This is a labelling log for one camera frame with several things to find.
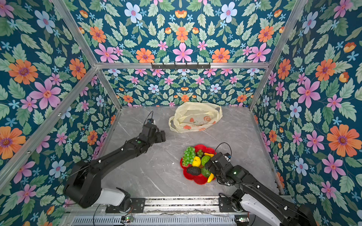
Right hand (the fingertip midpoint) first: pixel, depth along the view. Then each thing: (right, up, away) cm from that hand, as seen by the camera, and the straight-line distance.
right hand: (207, 168), depth 80 cm
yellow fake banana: (+2, -3, -4) cm, 5 cm away
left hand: (-28, +22, +6) cm, 36 cm away
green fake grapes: (-11, +7, +1) cm, 13 cm away
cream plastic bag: (-7, +31, +31) cm, 44 cm away
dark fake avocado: (-8, -1, 0) cm, 8 cm away
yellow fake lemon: (-6, +3, +4) cm, 8 cm away
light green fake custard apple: (-1, +4, +4) cm, 6 cm away
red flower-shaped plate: (-5, -6, -1) cm, 8 cm away
